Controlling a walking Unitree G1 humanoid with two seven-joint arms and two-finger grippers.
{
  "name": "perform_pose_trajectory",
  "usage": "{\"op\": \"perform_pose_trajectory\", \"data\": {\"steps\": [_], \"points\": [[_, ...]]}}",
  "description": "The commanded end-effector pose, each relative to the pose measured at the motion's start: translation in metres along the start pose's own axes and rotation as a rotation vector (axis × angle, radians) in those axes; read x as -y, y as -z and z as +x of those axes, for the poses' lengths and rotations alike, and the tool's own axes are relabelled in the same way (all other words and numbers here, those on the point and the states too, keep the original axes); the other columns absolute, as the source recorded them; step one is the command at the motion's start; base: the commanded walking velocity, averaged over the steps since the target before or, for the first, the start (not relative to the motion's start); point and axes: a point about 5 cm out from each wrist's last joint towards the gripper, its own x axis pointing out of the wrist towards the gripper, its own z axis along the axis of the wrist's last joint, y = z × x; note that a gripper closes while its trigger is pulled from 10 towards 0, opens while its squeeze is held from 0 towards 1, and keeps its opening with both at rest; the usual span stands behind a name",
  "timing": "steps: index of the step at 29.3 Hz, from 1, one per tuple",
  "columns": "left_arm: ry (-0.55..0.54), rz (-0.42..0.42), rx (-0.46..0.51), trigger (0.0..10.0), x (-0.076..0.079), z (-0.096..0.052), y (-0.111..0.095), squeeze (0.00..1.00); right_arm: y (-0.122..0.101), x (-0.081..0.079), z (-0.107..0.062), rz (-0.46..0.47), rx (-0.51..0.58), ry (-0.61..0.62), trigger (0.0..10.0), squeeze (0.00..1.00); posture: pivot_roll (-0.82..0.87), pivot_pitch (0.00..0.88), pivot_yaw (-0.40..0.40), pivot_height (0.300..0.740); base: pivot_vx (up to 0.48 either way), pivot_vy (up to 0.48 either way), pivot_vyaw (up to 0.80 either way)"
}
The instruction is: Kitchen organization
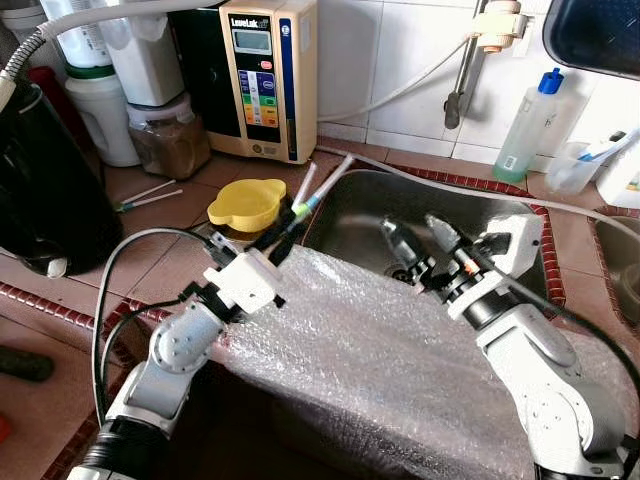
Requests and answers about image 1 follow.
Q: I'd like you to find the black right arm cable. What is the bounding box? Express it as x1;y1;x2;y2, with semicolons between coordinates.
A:
465;250;640;391

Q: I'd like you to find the blue white brush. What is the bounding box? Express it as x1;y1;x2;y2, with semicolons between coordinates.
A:
575;128;640;166

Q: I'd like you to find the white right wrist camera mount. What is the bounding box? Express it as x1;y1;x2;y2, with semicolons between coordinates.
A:
447;213;544;323

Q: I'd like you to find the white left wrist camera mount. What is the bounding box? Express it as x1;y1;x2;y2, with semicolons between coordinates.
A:
205;248;286;316

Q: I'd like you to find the small steel sink basin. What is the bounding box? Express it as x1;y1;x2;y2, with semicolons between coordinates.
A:
590;213;640;331

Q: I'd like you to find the clear plastic cup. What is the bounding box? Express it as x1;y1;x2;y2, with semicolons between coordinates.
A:
545;140;603;196

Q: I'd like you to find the dark red container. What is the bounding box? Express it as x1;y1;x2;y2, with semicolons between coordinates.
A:
28;65;86;151

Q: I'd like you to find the wall tap with beige filter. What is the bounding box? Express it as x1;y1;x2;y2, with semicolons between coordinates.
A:
445;0;529;131

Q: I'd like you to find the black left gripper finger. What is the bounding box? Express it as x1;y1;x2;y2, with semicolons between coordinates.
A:
270;222;309;267
252;207;301;251

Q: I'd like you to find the yellow plastic lid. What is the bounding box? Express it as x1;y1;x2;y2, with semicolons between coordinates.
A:
207;178;288;233

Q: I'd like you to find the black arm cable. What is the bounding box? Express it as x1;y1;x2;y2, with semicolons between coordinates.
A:
465;250;640;391
92;228;223;421

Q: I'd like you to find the beige water ionizer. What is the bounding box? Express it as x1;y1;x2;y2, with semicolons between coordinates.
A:
170;0;319;164

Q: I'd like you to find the grey corrugated hose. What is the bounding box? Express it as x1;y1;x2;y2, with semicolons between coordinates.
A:
0;0;226;111

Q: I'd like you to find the translucent white bottle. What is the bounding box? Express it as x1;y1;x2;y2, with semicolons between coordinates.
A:
40;0;113;71

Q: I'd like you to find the white plastic jug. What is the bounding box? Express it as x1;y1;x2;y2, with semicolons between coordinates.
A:
100;0;188;108

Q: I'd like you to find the large steel sink basin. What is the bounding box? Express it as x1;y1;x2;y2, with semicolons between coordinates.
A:
303;168;553;306

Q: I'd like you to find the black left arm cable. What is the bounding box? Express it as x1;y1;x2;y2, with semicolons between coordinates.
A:
92;228;223;421

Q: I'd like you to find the white thin hose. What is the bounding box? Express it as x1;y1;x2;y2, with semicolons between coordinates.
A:
318;35;481;123

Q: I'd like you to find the dark cylindrical object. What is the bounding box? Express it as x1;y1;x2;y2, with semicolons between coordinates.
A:
0;345;56;383

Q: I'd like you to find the clear bottle green liquid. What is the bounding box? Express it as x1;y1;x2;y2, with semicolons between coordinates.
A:
492;68;564;184

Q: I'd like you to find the white canister green band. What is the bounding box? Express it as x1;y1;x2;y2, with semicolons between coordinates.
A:
65;65;141;168

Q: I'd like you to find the clear bubble wrap sheet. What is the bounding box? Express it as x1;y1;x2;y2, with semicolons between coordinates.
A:
200;243;640;480

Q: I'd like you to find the black kitchen appliance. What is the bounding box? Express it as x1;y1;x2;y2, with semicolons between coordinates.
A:
0;80;123;276

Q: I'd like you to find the clear jar brown powder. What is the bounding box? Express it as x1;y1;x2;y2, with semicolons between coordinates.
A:
127;95;213;181

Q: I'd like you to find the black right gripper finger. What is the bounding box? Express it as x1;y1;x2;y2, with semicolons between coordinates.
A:
425;213;473;269
383;220;429;286

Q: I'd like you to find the white labelled bottle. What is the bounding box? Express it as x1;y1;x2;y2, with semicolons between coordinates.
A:
597;130;640;209

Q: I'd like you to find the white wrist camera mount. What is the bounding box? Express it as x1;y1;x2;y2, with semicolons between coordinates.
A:
447;213;544;323
205;248;286;316

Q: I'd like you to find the dark blue tray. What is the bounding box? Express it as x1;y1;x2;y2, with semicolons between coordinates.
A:
543;0;640;79

